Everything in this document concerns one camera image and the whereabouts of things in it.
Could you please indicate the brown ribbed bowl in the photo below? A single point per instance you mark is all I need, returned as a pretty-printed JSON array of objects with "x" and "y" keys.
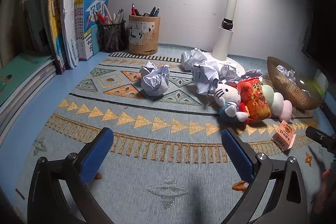
[{"x": 301, "y": 93}]

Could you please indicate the pastel dango plush toy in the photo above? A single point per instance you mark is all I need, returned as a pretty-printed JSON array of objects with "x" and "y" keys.
[{"x": 279, "y": 107}]

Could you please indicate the red snack bag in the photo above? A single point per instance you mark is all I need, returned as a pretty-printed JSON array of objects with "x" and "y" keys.
[{"x": 253, "y": 98}]

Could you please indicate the green tissue pack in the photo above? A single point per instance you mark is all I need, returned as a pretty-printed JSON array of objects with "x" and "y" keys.
[{"x": 321, "y": 83}]

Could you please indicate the green flat book stack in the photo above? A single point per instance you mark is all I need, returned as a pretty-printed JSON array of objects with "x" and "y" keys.
[{"x": 20, "y": 79}]

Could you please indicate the black monitor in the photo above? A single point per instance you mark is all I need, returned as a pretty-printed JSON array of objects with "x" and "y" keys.
[{"x": 319, "y": 41}]

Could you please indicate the patterned blue table mat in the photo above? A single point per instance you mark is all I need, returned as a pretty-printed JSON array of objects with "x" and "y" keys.
[{"x": 167, "y": 163}]

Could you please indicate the hello kitty plush toy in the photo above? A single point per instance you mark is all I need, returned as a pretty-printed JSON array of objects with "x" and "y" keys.
[{"x": 231, "y": 109}]

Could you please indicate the black mesh pen holder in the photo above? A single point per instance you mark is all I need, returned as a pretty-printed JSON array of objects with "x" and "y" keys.
[{"x": 113, "y": 37}]

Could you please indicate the yellow cover book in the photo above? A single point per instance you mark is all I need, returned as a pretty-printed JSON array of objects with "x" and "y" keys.
[{"x": 56, "y": 34}]

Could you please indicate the small pink card box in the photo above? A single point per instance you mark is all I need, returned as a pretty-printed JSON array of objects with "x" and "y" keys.
[{"x": 284, "y": 136}]

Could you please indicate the paper ball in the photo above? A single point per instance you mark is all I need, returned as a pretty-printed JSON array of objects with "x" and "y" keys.
[{"x": 154, "y": 80}]

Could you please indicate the paper pile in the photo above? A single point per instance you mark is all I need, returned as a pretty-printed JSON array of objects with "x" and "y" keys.
[{"x": 208, "y": 72}]

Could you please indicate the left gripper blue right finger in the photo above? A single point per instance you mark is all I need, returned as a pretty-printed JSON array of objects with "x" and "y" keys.
[{"x": 241, "y": 154}]

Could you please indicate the bamboo pen holder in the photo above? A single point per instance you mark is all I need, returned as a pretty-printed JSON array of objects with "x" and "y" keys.
[{"x": 143, "y": 34}]

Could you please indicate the white desk lamp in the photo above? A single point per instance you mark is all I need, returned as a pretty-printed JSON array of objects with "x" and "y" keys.
[{"x": 221, "y": 47}]

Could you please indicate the blue cover workbook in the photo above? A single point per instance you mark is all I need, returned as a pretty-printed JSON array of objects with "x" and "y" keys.
[{"x": 86, "y": 12}]

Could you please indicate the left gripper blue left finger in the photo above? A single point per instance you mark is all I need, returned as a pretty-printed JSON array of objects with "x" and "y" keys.
[{"x": 93, "y": 154}]

